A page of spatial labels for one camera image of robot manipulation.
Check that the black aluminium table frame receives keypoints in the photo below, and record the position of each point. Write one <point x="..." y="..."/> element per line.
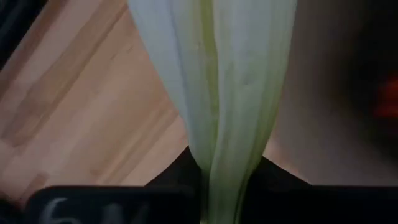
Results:
<point x="12" y="25"/>

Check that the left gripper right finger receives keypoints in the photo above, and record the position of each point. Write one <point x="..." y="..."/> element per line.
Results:
<point x="311" y="205"/>

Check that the green white celery bunch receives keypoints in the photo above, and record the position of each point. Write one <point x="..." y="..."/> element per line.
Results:
<point x="224" y="77"/>

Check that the red and yellow mango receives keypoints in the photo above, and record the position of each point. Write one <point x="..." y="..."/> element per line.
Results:
<point x="388" y="96"/>

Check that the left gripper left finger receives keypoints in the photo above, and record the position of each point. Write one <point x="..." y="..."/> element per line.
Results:
<point x="124" y="205"/>

